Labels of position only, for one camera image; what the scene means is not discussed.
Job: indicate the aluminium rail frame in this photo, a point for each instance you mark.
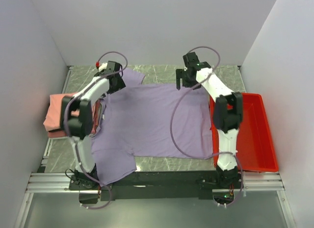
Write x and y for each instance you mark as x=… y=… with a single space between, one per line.
x=48 y=203

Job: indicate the red plastic bin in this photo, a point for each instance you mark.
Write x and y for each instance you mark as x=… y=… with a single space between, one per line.
x=255 y=148

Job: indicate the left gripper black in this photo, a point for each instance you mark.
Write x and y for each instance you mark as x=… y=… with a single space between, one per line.
x=121 y=85

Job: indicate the purple t-shirt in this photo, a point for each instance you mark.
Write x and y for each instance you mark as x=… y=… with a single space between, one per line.
x=150 y=120

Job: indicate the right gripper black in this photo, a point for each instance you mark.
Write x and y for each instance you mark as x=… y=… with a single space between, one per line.
x=179 y=74

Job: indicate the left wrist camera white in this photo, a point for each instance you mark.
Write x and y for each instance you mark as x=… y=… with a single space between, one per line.
x=102 y=67

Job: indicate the folded salmon pink t-shirt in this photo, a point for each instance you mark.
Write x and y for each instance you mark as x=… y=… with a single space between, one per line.
x=52 y=119

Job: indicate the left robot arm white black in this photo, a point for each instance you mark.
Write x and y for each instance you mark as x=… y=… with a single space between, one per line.
x=77 y=118

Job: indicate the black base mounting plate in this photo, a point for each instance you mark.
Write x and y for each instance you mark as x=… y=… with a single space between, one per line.
x=157 y=185

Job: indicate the folded dusty red t-shirt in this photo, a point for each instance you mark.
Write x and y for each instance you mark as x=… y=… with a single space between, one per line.
x=97 y=115

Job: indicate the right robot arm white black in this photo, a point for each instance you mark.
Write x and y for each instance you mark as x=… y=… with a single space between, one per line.
x=227 y=112

